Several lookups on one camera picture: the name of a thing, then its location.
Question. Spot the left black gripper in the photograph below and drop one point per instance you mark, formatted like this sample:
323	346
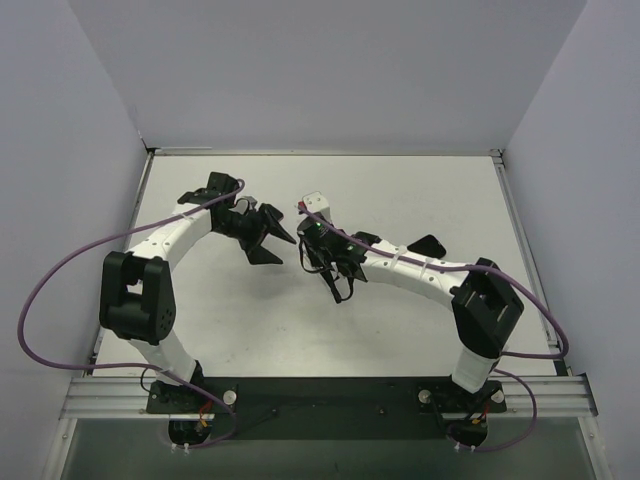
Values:
256	230

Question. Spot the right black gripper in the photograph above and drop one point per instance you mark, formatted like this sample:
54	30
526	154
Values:
334	262

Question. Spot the black phone case with phone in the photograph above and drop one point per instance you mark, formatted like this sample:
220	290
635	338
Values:
428	246

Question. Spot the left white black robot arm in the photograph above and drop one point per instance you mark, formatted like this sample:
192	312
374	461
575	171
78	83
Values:
137	300

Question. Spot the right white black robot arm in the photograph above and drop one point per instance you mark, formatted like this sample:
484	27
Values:
485	307

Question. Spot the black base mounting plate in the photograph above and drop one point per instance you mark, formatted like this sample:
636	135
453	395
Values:
330	408

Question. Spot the aluminium front rail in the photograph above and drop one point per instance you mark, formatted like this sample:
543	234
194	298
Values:
104	398

